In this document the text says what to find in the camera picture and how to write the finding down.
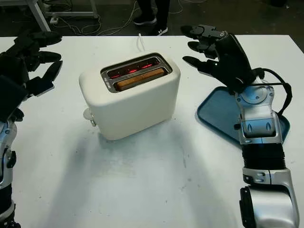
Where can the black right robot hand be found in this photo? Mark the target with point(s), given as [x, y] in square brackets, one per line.
[235, 61]

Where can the blue plastic tray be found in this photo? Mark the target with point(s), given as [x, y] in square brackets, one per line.
[216, 111]

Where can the brown toast slice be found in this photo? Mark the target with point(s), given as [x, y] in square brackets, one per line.
[140, 79]

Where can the person in dark trousers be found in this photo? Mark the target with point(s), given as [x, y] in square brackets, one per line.
[164, 12]

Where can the white two-slot toaster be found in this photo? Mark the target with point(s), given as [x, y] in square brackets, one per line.
[133, 111]

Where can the white power strip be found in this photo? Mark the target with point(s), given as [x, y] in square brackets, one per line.
[54, 20]

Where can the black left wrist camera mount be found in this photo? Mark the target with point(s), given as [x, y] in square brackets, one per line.
[9, 97]

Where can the chrome toaster dial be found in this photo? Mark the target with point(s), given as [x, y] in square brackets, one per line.
[93, 122]

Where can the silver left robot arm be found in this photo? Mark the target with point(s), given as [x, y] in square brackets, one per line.
[6, 147]

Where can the black sneaker white sole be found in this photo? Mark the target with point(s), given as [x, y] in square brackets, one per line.
[145, 21]
[162, 31]

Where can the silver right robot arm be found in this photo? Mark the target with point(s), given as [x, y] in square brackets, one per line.
[259, 114]

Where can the white toaster lever knob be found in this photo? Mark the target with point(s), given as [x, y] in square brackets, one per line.
[87, 114]

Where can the white metal frame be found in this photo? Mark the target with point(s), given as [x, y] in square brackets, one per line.
[71, 14]

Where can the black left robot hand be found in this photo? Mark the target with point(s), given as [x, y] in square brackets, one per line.
[14, 64]

